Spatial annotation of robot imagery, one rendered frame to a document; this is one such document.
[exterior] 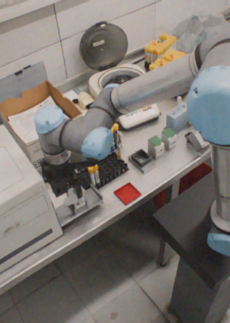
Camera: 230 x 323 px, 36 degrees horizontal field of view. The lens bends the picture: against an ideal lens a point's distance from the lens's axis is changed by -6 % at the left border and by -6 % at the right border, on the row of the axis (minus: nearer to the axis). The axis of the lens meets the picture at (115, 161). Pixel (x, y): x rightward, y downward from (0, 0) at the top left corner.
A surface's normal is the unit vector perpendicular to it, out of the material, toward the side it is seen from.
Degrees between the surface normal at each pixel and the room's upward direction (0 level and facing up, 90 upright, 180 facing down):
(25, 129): 1
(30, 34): 90
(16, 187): 0
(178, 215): 3
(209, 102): 85
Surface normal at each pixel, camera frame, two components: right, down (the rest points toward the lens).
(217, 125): -0.44, 0.63
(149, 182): -0.06, -0.65
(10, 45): 0.59, 0.58
